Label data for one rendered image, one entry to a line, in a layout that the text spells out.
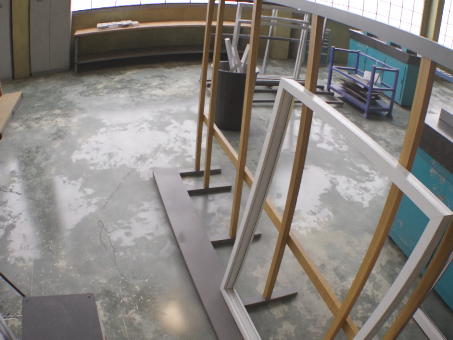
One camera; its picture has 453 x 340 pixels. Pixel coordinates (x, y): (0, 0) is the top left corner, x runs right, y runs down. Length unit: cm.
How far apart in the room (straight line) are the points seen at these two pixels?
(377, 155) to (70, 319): 126
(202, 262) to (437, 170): 194
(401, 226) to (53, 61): 705
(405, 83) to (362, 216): 450
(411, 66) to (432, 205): 666
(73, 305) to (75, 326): 11
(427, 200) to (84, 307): 127
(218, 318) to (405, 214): 177
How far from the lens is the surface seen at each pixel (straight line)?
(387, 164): 126
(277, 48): 903
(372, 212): 378
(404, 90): 772
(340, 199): 380
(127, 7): 819
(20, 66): 826
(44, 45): 798
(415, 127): 124
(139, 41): 845
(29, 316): 149
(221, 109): 464
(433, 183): 294
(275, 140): 196
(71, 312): 146
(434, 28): 1283
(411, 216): 316
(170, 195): 341
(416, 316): 286
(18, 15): 810
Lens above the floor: 197
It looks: 31 degrees down
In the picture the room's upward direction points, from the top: 5 degrees clockwise
